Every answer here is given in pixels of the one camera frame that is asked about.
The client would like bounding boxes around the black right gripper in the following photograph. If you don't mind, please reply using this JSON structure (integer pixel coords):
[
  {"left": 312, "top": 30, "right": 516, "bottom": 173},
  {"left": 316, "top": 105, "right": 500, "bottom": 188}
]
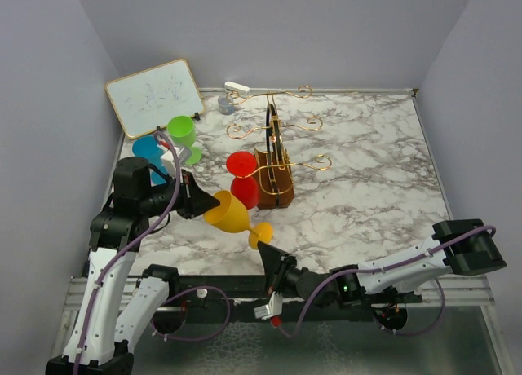
[{"left": 257, "top": 240, "right": 304, "bottom": 297}]

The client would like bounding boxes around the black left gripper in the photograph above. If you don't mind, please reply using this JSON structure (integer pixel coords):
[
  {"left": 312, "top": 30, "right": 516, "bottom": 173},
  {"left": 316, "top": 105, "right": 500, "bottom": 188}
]
[{"left": 142, "top": 168, "right": 221, "bottom": 218}]

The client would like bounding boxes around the yellow wine glass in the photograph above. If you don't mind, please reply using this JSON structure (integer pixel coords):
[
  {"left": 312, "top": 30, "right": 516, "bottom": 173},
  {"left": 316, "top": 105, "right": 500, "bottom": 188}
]
[{"left": 203, "top": 190, "right": 273, "bottom": 249}]

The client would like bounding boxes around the green wine glass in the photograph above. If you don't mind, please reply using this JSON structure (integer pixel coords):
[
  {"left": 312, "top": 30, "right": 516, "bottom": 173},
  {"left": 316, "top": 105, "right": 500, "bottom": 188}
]
[{"left": 166, "top": 116, "right": 202, "bottom": 165}]

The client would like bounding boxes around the blue wine glass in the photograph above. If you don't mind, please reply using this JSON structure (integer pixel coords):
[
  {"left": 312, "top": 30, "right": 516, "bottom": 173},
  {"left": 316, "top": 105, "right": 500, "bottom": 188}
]
[{"left": 132, "top": 135, "right": 167, "bottom": 174}]

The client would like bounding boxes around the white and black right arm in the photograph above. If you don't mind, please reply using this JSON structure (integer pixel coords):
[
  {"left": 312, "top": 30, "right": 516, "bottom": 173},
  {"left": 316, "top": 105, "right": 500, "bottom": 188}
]
[{"left": 254, "top": 219, "right": 507, "bottom": 319}]

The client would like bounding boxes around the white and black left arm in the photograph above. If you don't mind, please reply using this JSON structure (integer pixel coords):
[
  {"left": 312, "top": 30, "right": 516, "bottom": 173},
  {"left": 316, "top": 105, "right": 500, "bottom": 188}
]
[{"left": 45, "top": 157, "right": 219, "bottom": 374}]

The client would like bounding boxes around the red wine glass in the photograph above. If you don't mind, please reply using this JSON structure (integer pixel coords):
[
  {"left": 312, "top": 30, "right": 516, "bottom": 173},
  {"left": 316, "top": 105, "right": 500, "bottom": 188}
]
[{"left": 226, "top": 151, "right": 259, "bottom": 210}]

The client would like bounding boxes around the small grey blue cup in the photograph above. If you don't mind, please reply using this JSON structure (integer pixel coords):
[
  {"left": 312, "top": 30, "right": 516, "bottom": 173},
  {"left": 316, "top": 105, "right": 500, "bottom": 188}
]
[{"left": 217, "top": 95, "right": 236, "bottom": 115}]

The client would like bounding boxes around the small framed whiteboard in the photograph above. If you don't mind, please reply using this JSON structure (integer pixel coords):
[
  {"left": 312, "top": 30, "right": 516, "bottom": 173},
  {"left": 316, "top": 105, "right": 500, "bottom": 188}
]
[{"left": 104, "top": 59, "right": 206, "bottom": 139}]

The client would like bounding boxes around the white whiteboard eraser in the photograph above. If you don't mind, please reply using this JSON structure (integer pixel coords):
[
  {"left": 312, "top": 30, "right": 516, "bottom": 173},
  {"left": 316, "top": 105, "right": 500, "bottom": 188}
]
[{"left": 224, "top": 81, "right": 250, "bottom": 96}]

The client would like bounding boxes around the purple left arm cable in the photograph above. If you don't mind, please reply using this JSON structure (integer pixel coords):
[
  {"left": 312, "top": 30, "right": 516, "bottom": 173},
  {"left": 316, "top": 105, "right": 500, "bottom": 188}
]
[{"left": 72, "top": 130, "right": 232, "bottom": 375}]

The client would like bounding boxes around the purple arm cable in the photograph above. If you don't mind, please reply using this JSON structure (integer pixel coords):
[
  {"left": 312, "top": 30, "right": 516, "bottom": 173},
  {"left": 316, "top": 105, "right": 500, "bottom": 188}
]
[
  {"left": 272, "top": 225, "right": 498, "bottom": 338},
  {"left": 72, "top": 130, "right": 232, "bottom": 375}
]

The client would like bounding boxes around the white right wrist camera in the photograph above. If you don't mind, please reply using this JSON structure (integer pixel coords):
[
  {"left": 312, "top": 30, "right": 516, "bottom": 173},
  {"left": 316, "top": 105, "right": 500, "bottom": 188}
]
[{"left": 254, "top": 293, "right": 283, "bottom": 320}]

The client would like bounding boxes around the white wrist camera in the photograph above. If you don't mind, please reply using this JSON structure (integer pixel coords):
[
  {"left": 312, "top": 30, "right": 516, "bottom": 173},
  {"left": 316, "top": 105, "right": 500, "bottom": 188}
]
[
  {"left": 154, "top": 142, "right": 195, "bottom": 179},
  {"left": 254, "top": 293, "right": 283, "bottom": 320}
]

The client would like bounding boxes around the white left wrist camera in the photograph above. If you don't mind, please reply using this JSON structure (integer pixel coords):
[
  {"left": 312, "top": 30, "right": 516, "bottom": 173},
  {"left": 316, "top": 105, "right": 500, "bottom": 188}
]
[{"left": 154, "top": 142, "right": 195, "bottom": 179}]

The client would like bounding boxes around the gold wire glass rack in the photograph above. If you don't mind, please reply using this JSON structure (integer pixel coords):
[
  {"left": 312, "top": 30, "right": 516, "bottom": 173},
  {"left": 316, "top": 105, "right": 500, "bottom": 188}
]
[{"left": 226, "top": 91, "right": 332, "bottom": 210}]

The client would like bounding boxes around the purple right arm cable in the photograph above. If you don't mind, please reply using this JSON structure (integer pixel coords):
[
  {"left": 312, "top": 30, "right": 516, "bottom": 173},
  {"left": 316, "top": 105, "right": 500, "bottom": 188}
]
[{"left": 272, "top": 225, "right": 498, "bottom": 338}]

